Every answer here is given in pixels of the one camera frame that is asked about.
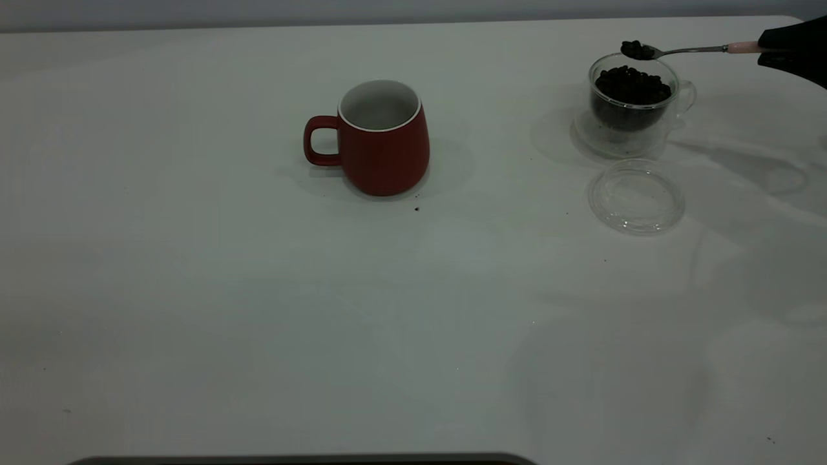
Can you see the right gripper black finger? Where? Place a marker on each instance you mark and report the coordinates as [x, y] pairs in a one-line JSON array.
[[807, 68], [801, 37]]

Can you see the scooped coffee beans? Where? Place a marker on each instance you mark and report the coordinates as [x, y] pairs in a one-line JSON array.
[[636, 49]]

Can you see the red ceramic mug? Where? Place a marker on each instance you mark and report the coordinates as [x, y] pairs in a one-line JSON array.
[[387, 155]]

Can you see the coffee beans pile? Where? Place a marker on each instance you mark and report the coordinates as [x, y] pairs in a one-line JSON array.
[[630, 97]]

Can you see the double-walled glass cup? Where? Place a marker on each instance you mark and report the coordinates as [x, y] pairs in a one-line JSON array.
[[636, 139]]

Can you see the clear glass lid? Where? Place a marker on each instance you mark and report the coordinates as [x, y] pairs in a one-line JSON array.
[[636, 206]]

